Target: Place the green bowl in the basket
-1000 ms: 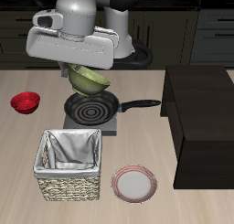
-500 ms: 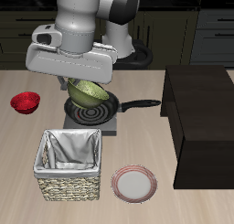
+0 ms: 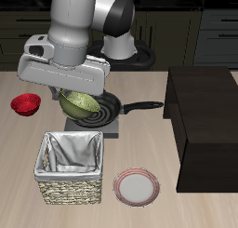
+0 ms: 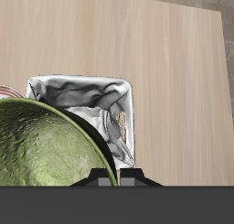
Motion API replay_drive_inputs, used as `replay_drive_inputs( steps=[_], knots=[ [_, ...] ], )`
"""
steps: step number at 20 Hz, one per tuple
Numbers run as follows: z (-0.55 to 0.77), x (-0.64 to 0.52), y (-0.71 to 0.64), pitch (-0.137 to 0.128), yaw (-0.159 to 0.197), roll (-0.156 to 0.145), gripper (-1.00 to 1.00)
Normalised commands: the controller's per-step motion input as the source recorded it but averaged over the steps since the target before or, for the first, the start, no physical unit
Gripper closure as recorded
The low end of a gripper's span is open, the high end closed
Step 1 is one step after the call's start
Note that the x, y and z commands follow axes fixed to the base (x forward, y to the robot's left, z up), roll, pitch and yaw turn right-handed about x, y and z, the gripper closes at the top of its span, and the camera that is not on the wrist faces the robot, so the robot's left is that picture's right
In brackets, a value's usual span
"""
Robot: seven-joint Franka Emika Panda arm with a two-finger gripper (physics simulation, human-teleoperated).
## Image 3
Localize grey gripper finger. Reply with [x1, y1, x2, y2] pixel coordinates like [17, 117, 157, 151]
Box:
[48, 86, 61, 101]

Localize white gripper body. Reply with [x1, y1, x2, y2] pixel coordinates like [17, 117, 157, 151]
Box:
[17, 52, 112, 97]

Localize green bowl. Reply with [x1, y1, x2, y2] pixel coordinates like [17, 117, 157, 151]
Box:
[59, 88, 101, 121]

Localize red bowl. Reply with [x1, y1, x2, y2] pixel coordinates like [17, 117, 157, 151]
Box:
[9, 93, 42, 117]

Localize wicker basket with white liner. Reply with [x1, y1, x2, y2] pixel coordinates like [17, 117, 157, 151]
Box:
[33, 130, 105, 206]

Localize black frying pan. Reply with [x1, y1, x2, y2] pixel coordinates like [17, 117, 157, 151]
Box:
[73, 90, 165, 129]

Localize grey stove plate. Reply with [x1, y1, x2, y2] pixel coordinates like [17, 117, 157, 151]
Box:
[63, 116, 120, 140]

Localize dark kitchen cupboards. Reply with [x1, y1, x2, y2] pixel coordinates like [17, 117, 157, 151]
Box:
[0, 0, 238, 73]

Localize white plate with red rings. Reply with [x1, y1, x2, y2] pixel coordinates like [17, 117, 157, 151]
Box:
[112, 168, 162, 208]

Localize dark wooden cabinet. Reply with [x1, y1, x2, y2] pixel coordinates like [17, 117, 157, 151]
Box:
[163, 65, 238, 194]

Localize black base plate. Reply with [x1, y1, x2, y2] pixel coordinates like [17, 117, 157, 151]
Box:
[86, 39, 156, 70]

